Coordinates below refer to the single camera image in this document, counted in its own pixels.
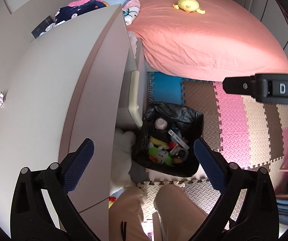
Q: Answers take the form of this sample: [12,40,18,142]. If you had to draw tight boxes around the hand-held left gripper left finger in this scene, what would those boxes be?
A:
[10,138,102,241]

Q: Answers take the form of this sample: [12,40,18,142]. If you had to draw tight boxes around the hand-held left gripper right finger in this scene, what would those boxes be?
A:
[193,138,280,241]

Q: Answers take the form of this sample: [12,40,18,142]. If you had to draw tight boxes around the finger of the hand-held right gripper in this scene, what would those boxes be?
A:
[222,75,257,97]

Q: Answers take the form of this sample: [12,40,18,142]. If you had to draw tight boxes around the silver beige packet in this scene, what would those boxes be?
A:
[170,148,189,160]

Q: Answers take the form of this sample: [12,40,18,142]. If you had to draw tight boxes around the white cardboard box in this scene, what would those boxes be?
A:
[168,129,190,150]

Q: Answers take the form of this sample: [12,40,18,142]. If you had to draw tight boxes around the green plush toy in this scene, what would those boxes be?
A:
[148,147,174,166]

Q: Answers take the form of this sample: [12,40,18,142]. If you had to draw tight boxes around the bin with black bag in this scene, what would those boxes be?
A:
[131,102,204,179]

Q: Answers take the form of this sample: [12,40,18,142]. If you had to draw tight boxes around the pink capped bottle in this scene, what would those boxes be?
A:
[154,117,168,130]

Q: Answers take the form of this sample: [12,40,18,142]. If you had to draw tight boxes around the coloured foam floor mat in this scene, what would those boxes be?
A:
[134,71,288,231]

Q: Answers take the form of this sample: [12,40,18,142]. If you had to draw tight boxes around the white plush toy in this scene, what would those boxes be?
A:
[110,128,137,196]

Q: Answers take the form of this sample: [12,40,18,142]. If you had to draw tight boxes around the person's right leg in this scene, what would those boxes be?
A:
[153,184,209,241]

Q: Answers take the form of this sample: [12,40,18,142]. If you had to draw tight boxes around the person's leg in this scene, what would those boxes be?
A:
[108,186,152,241]
[153,184,209,241]

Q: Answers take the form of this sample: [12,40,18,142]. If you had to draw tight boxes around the pink bed sheet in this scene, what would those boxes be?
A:
[127,0,288,78]

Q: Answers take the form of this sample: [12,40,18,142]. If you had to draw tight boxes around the person's left leg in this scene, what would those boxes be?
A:
[108,186,152,241]

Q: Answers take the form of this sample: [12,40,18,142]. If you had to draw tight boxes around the white cabinet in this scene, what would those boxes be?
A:
[116,30,149,131]

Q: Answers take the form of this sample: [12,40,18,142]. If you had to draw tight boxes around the yellow duck plush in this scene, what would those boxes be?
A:
[173,0,206,14]

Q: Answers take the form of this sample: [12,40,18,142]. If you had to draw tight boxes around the white and pink printed pillow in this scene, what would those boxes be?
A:
[122,0,142,26]

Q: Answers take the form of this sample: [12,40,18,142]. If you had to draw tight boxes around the black flat box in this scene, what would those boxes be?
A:
[31,16,57,39]

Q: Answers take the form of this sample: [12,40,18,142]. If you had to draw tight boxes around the navy printed blanket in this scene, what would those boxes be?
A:
[55,0,109,23]

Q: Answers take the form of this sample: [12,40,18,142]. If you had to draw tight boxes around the pink cloth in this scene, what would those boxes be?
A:
[67,0,102,7]

